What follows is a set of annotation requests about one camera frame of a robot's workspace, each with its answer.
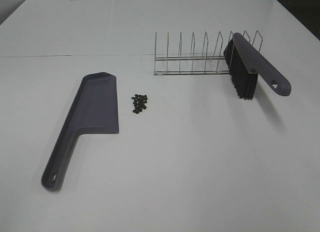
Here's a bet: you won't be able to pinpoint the pile of coffee beans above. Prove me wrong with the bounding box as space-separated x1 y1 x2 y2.
131 94 148 114

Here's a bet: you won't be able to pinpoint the grey plastic dustpan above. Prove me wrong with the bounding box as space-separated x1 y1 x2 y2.
41 72 120 192

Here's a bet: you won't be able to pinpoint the grey hand brush black bristles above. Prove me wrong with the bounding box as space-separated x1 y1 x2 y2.
223 32 292 100

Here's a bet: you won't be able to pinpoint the metal wire dish rack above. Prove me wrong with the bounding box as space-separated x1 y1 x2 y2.
152 29 264 76

